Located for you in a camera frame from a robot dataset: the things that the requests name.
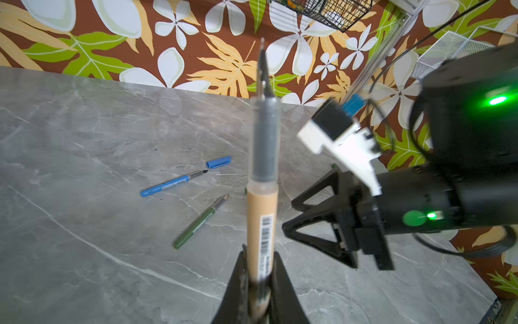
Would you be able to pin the dark green pen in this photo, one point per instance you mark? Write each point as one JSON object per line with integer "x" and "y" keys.
{"x": 199, "y": 222}

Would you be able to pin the black wire basket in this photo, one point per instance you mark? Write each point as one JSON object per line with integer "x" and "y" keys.
{"x": 340, "y": 15}

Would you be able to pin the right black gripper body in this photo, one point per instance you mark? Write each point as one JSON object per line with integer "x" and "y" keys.
{"x": 414, "y": 200}

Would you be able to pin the beige pen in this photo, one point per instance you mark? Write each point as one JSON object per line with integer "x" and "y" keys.
{"x": 262, "y": 189}

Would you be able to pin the blue pen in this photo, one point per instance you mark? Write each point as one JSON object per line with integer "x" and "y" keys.
{"x": 171, "y": 183}

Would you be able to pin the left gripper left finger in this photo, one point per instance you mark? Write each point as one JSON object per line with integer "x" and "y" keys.
{"x": 234, "y": 305}

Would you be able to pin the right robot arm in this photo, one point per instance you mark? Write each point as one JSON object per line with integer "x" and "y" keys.
{"x": 469, "y": 179}

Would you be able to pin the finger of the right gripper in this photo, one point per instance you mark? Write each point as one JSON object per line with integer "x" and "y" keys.
{"x": 331, "y": 205}
{"x": 343, "y": 250}

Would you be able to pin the blue pen cap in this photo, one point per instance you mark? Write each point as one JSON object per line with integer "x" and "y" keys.
{"x": 220, "y": 162}

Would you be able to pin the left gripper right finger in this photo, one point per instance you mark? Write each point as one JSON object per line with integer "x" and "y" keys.
{"x": 284, "y": 307}

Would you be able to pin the white mesh basket right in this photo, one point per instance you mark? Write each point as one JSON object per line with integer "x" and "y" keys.
{"x": 453, "y": 46}

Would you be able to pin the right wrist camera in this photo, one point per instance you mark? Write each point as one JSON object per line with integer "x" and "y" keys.
{"x": 331, "y": 128}

